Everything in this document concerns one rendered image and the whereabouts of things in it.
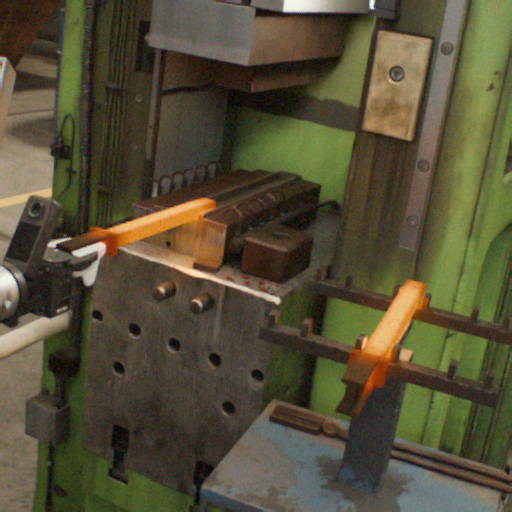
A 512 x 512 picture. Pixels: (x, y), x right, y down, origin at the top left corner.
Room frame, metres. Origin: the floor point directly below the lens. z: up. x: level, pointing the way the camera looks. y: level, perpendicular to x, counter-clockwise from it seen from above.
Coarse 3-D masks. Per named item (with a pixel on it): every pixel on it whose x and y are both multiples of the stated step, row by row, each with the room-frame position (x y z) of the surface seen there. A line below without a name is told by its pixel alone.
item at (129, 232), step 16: (176, 208) 1.42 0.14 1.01; (192, 208) 1.44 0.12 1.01; (208, 208) 1.49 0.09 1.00; (128, 224) 1.29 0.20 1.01; (144, 224) 1.31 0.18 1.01; (160, 224) 1.34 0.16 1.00; (176, 224) 1.39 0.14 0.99; (80, 240) 1.17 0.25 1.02; (96, 240) 1.19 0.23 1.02; (112, 240) 1.21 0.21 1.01; (128, 240) 1.26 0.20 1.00; (112, 256) 1.21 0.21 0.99
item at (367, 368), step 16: (416, 288) 1.20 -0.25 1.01; (400, 304) 1.13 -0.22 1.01; (416, 304) 1.17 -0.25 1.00; (384, 320) 1.06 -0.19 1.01; (400, 320) 1.07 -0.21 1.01; (384, 336) 1.01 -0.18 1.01; (400, 336) 1.07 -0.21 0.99; (352, 352) 0.94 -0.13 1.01; (368, 352) 0.96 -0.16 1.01; (384, 352) 0.96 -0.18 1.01; (352, 368) 0.88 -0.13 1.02; (368, 368) 0.89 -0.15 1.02; (384, 368) 0.92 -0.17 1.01; (352, 384) 0.85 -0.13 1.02; (368, 384) 0.92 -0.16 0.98; (352, 400) 0.85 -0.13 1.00; (352, 416) 0.85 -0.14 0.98
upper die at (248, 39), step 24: (168, 0) 1.50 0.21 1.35; (192, 0) 1.48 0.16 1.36; (168, 24) 1.49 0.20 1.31; (192, 24) 1.47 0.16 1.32; (216, 24) 1.45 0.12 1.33; (240, 24) 1.44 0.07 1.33; (264, 24) 1.46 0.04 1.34; (288, 24) 1.55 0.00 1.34; (312, 24) 1.64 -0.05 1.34; (336, 24) 1.75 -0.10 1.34; (168, 48) 1.49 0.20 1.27; (192, 48) 1.47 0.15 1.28; (216, 48) 1.45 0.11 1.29; (240, 48) 1.43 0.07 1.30; (264, 48) 1.47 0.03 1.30; (288, 48) 1.56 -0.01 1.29; (312, 48) 1.66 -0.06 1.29; (336, 48) 1.77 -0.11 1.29
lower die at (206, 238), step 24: (168, 192) 1.62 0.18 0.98; (192, 192) 1.61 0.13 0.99; (216, 192) 1.63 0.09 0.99; (264, 192) 1.66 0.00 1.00; (288, 192) 1.70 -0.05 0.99; (312, 192) 1.76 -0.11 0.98; (144, 216) 1.50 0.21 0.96; (216, 216) 1.47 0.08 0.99; (264, 216) 1.56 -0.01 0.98; (144, 240) 1.50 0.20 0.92; (168, 240) 1.47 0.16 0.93; (192, 240) 1.45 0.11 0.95; (216, 240) 1.43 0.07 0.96
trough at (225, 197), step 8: (272, 176) 1.79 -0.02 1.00; (280, 176) 1.83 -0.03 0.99; (288, 176) 1.82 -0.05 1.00; (248, 184) 1.69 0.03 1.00; (256, 184) 1.72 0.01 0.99; (264, 184) 1.76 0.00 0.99; (272, 184) 1.77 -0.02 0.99; (232, 192) 1.63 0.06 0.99; (240, 192) 1.66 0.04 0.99; (248, 192) 1.68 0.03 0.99; (216, 200) 1.57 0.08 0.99; (224, 200) 1.60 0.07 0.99
